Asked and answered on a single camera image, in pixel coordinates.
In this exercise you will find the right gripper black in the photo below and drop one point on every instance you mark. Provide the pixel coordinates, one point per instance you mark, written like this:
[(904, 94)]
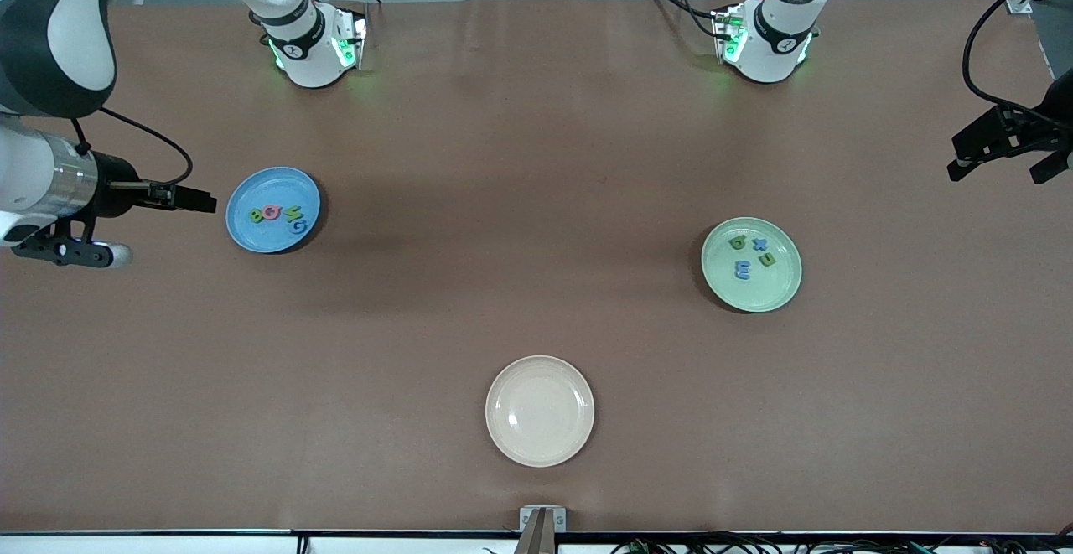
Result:
[(117, 194)]

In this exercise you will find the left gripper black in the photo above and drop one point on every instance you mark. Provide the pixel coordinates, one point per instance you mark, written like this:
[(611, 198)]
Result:
[(1058, 112)]

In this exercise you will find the red foam letter G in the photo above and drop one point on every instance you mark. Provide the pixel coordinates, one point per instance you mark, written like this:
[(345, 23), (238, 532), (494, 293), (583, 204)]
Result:
[(266, 213)]

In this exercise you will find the blue foam letter G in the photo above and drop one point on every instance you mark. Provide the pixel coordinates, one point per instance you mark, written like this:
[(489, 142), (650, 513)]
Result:
[(296, 229)]

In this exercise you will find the green foam letter q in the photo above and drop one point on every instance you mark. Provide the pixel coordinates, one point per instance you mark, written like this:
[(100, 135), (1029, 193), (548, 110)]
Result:
[(738, 243)]

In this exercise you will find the blue foam letter m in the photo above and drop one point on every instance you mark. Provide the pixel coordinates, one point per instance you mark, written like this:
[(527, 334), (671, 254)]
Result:
[(738, 270)]

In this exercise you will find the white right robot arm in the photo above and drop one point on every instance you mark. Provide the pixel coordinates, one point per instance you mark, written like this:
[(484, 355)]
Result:
[(75, 34)]

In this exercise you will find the blue round plate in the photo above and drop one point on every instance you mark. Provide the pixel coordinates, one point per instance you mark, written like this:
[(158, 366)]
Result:
[(251, 189)]

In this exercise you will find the green round plate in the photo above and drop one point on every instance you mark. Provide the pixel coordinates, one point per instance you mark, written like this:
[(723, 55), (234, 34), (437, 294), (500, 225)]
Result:
[(771, 290)]

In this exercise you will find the beige round plate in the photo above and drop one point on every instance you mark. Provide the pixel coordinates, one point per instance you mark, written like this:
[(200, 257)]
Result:
[(541, 411)]

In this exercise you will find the base connector box green light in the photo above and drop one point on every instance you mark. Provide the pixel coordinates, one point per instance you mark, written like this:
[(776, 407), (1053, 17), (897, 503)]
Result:
[(729, 34), (348, 38)]

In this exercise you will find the brown table mat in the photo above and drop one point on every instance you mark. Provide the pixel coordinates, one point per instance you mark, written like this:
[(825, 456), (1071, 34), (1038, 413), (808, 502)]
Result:
[(335, 370)]

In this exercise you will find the grey metal camera bracket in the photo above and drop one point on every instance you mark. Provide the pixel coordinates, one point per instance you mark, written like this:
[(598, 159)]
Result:
[(528, 520)]

